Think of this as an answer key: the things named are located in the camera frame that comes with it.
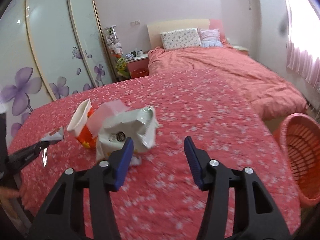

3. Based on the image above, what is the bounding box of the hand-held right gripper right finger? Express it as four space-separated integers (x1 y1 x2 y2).
184 136 293 240

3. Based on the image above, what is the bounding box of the pink translucent plastic sheet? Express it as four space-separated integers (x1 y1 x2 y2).
87 99 129 139

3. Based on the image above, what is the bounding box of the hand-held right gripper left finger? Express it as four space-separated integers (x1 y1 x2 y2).
27 137 134 240

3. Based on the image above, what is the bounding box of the wardrobe with purple flowers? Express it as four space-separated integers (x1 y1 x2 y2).
0 0 113 131

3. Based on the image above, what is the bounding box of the orange plastic laundry basket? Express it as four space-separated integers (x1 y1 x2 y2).
272 112 320 209

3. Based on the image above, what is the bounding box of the pink striped pillow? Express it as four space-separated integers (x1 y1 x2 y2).
199 28 223 48

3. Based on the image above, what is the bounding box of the person's left hand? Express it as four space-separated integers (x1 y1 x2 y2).
0 187 21 201

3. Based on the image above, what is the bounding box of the white floral pillow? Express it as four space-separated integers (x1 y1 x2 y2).
160 27 203 51

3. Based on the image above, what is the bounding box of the beige pink headboard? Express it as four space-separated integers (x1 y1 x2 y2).
146 18 227 49

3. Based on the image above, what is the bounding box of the orange snack bag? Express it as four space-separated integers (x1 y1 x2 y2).
41 127 65 168

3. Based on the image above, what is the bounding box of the clear tube of plush toys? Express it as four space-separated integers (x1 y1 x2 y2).
103 25 124 58

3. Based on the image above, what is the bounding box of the green yellow plush toy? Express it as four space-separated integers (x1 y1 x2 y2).
115 56 129 78

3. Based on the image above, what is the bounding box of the salmon pink duvet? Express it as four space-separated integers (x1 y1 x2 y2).
147 43 308 121

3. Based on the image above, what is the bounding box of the pink nightstand with mug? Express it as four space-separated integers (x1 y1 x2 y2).
126 56 150 79

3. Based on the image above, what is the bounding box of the pink curtain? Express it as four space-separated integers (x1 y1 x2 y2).
282 0 320 88

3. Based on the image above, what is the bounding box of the red floral blanket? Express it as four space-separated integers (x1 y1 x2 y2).
7 69 302 240

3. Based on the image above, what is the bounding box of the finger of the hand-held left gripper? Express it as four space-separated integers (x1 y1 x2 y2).
7 141 49 168

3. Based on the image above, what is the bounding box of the white orange paper cup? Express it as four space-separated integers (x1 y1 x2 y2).
67 99 98 149

